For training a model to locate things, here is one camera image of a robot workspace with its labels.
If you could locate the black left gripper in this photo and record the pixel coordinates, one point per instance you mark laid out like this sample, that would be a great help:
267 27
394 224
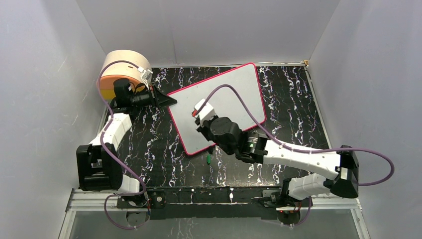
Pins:
161 100

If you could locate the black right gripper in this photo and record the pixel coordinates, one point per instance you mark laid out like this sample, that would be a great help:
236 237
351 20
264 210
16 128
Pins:
203 129

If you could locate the pink framed whiteboard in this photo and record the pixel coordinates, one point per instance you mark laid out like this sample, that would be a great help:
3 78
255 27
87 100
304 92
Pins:
243 78

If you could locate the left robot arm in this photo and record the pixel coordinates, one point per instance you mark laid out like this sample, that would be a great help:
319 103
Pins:
98 165

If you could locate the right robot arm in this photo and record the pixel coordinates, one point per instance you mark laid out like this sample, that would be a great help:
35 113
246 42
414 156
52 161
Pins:
331 172

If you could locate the beige cylindrical drawer box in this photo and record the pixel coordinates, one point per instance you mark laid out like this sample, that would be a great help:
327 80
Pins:
125 64

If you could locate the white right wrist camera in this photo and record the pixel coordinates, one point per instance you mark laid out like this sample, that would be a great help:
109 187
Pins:
206 113

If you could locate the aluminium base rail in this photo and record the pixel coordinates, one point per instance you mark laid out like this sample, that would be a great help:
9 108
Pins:
211 213

